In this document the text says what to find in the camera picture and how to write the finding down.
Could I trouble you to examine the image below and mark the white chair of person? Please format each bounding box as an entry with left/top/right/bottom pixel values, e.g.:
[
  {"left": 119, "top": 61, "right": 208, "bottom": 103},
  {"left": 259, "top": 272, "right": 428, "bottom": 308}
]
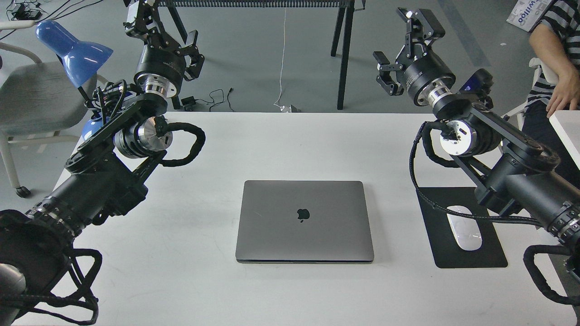
[{"left": 502, "top": 58, "right": 562, "bottom": 132}]

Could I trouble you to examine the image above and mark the black cable bundle on floor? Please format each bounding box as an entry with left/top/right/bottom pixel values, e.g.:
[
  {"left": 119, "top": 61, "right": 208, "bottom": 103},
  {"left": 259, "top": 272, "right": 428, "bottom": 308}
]
[{"left": 0, "top": 0, "right": 105, "bottom": 41}]

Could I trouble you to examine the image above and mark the person's bare hand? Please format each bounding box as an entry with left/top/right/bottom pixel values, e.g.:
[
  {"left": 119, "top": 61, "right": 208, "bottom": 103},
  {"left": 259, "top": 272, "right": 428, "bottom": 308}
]
[{"left": 546, "top": 72, "right": 580, "bottom": 118}]

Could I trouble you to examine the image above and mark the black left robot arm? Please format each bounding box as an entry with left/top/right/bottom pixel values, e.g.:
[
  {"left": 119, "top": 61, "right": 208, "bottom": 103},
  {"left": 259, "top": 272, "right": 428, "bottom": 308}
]
[{"left": 1, "top": 0, "right": 206, "bottom": 326}]

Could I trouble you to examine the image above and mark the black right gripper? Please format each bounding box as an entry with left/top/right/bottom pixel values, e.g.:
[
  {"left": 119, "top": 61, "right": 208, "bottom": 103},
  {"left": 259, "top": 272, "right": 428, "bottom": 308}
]
[{"left": 373, "top": 7, "right": 456, "bottom": 106}]

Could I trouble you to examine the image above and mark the black power adapter cable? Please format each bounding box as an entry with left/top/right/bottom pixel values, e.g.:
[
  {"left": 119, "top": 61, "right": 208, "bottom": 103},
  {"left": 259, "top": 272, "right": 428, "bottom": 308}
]
[{"left": 180, "top": 87, "right": 236, "bottom": 113}]

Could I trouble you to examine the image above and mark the white side table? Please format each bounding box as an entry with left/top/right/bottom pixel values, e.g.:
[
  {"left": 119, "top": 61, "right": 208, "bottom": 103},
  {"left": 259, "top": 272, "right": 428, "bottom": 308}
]
[{"left": 549, "top": 110, "right": 580, "bottom": 168}]

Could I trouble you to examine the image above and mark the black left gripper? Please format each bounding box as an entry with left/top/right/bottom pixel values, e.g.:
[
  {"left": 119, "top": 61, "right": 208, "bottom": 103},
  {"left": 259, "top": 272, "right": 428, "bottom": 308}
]
[{"left": 123, "top": 0, "right": 205, "bottom": 98}]

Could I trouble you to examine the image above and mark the black metal table frame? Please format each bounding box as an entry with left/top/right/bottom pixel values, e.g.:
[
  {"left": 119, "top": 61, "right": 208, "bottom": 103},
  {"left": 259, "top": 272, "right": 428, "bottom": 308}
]
[{"left": 160, "top": 0, "right": 356, "bottom": 111}]

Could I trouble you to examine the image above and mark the white hanging cable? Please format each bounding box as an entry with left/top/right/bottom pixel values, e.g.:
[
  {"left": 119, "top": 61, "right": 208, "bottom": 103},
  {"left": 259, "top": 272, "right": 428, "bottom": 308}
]
[{"left": 273, "top": 8, "right": 302, "bottom": 114}]

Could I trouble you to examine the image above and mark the blue desk lamp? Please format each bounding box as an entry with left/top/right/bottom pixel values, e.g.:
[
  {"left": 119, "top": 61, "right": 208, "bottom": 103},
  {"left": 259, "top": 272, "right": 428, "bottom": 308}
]
[{"left": 36, "top": 20, "right": 113, "bottom": 140}]

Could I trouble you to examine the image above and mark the white computer mouse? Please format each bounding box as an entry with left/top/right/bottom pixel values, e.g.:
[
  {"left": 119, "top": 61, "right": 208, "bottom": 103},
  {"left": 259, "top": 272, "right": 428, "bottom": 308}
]
[{"left": 447, "top": 213, "right": 483, "bottom": 251}]

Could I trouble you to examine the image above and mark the grey laptop computer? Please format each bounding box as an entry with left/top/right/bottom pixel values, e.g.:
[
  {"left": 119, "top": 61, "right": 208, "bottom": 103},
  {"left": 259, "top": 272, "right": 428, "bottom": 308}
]
[{"left": 235, "top": 180, "right": 375, "bottom": 264}]

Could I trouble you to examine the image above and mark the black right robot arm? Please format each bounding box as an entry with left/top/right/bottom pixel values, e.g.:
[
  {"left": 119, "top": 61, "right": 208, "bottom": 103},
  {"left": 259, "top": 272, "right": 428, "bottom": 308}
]
[{"left": 373, "top": 7, "right": 579, "bottom": 306}]

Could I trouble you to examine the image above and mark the person in striped shirt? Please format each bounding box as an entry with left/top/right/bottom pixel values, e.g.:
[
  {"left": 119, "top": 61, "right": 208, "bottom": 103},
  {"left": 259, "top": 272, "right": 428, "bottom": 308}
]
[{"left": 522, "top": 0, "right": 580, "bottom": 187}]

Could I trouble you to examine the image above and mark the white printed box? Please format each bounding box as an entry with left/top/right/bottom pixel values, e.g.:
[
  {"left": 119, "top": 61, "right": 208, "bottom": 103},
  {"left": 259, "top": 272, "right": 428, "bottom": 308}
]
[{"left": 506, "top": 0, "right": 554, "bottom": 32}]

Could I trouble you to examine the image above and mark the black mouse pad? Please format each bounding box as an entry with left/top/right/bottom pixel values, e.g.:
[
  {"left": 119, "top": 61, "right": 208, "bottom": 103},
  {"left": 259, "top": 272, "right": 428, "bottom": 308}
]
[{"left": 417, "top": 187, "right": 508, "bottom": 268}]

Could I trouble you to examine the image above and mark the grey office chair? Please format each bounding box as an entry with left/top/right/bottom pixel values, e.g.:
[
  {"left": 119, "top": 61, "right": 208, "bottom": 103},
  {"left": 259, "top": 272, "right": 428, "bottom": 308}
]
[{"left": 0, "top": 21, "right": 103, "bottom": 198}]

